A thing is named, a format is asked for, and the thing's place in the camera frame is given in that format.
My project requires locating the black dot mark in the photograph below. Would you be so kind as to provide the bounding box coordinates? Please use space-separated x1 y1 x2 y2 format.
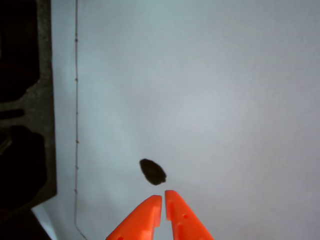
139 158 168 187

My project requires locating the black foam tray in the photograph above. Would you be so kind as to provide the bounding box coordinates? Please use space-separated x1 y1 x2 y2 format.
0 0 58 240

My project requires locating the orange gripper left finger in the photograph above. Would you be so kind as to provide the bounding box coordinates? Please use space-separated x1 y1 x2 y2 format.
105 194 163 240

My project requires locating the white paper sheet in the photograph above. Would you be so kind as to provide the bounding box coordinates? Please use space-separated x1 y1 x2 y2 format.
31 0 320 240

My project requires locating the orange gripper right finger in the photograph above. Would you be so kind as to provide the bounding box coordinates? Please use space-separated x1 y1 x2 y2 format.
164 189 215 240

